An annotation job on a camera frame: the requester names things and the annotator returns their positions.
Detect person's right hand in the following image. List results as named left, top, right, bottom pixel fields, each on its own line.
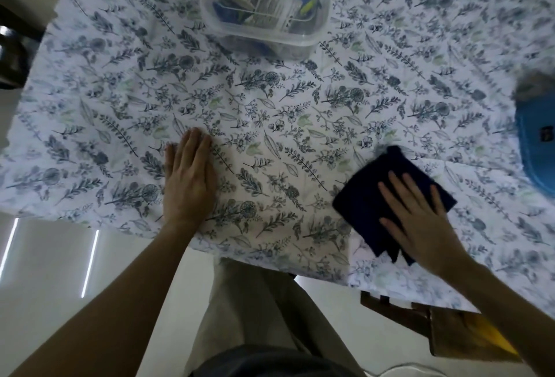
left=377, top=170, right=474, bottom=278

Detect person's left forearm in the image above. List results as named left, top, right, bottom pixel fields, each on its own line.
left=9, top=220, right=198, bottom=377

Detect dark furniture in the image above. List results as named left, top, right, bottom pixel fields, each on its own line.
left=0, top=3, right=45, bottom=90

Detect yellow seat pad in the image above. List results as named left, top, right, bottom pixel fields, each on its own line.
left=470, top=311, right=519, bottom=356

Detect person's left hand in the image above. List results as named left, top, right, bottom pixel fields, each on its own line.
left=162, top=127, right=219, bottom=231

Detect dark navy cloth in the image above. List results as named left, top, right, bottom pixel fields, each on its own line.
left=332, top=145, right=458, bottom=266

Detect blue plastic container lid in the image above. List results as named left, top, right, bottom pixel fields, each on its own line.
left=514, top=72, right=555, bottom=198

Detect brown wooden chair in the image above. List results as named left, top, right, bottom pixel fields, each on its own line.
left=360, top=290, right=523, bottom=363

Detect person's right forearm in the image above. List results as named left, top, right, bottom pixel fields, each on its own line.
left=444, top=255, right=555, bottom=377

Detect white floral tablecloth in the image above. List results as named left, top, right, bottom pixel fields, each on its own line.
left=0, top=0, right=555, bottom=319

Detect dark grey shirt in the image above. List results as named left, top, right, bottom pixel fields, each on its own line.
left=190, top=344, right=361, bottom=377

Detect beige trousers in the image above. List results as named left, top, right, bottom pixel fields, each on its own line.
left=184, top=257, right=366, bottom=377

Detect clear plastic storage container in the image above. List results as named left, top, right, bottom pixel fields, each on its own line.
left=199, top=0, right=339, bottom=61

